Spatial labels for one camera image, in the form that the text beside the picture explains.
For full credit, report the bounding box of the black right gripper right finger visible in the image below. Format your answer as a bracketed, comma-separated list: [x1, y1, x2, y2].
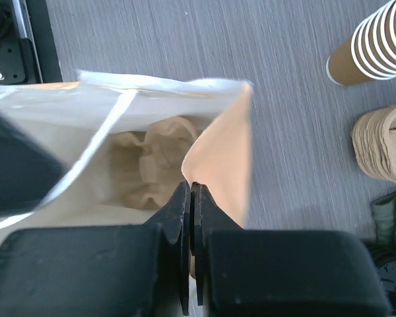
[191, 182, 243, 306]

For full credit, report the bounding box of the stack of white paper cups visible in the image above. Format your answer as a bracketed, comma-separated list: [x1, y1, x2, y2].
[326, 1, 396, 86]

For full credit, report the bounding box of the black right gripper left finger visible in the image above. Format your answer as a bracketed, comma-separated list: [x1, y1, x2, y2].
[144, 181, 190, 316]

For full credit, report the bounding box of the brown pulp cup carrier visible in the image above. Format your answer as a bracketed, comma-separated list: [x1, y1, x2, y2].
[109, 116, 200, 210]

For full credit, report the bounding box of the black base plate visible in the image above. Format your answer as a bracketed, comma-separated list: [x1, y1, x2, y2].
[0, 0, 62, 85]

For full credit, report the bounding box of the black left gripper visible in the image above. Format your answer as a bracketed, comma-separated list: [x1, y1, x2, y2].
[0, 115, 65, 217]

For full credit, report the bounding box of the brown paper bag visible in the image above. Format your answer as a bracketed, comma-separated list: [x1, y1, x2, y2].
[0, 71, 253, 245]

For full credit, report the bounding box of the stack of pulp cup carriers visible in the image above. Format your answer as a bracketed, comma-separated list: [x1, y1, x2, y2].
[351, 106, 396, 183]

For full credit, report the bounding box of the olive green cloth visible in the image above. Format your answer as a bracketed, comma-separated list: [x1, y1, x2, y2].
[370, 191, 396, 251]

